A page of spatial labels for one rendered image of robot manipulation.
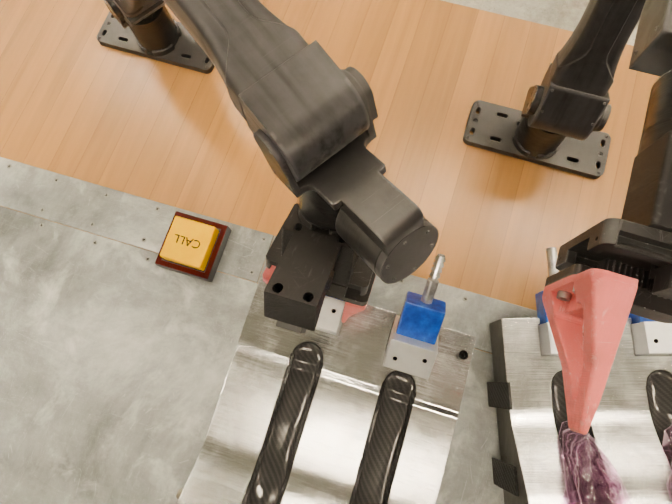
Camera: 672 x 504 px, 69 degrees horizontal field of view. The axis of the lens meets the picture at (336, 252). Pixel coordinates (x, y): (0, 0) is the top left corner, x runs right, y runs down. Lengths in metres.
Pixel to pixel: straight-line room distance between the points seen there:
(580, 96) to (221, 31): 0.41
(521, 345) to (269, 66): 0.44
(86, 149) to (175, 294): 0.27
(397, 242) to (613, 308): 0.15
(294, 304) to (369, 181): 0.11
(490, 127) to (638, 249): 0.51
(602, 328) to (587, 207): 0.52
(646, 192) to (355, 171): 0.19
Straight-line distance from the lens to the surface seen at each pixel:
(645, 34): 0.37
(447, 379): 0.57
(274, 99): 0.34
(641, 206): 0.28
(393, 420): 0.57
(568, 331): 0.30
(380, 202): 0.35
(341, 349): 0.56
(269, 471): 0.59
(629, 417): 0.67
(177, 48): 0.87
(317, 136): 0.34
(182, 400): 0.69
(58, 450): 0.76
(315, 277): 0.39
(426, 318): 0.52
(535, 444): 0.62
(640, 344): 0.67
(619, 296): 0.26
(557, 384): 0.64
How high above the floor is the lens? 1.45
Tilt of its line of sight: 75 degrees down
